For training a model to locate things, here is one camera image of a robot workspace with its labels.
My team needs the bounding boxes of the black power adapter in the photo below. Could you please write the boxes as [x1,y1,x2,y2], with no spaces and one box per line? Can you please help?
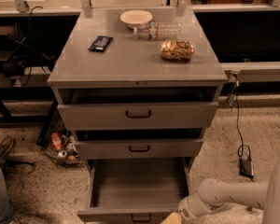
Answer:
[239,159,254,178]

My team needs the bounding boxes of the brown shoe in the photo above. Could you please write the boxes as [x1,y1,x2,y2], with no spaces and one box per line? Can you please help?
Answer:
[0,135,14,160]

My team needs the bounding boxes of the orange red can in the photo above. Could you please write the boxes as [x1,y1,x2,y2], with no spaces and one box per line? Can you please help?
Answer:
[51,133,63,151]

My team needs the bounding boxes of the grey metal drawer cabinet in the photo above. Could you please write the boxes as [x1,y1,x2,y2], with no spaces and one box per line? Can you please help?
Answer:
[47,7,229,173]

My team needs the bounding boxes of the black cable on left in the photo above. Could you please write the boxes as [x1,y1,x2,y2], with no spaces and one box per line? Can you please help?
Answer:
[21,6,45,88]

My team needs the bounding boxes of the grey middle drawer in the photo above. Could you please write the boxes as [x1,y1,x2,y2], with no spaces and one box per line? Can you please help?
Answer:
[75,129,203,159]

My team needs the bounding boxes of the wire basket of items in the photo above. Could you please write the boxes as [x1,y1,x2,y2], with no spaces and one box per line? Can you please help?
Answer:
[40,130,83,166]

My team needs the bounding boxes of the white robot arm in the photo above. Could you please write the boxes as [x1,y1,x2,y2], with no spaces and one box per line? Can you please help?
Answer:
[161,161,280,224]

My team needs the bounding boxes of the white ceramic bowl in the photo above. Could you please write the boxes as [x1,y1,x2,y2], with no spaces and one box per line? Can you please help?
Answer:
[119,10,153,29]

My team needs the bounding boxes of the clear plastic water bottle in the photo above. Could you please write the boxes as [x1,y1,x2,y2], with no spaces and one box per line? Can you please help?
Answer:
[133,21,181,40]

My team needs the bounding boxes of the golden chip bag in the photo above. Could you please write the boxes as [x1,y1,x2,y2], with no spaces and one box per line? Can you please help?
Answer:
[161,40,194,61]

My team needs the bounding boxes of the grey bottom drawer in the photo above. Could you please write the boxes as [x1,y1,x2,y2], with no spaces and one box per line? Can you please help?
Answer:
[77,158,190,224]

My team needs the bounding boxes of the grey drawer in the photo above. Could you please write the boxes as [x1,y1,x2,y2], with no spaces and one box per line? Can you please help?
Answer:
[55,88,217,131]
[77,158,190,224]
[75,129,203,159]

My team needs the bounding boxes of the grey top drawer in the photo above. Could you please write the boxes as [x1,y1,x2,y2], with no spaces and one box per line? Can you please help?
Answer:
[55,88,217,131]

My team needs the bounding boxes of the black machine on left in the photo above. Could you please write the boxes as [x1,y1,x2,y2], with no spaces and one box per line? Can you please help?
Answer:
[0,24,55,77]

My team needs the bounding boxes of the black power cable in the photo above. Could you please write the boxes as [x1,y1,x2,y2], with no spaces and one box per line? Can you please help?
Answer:
[231,73,256,182]

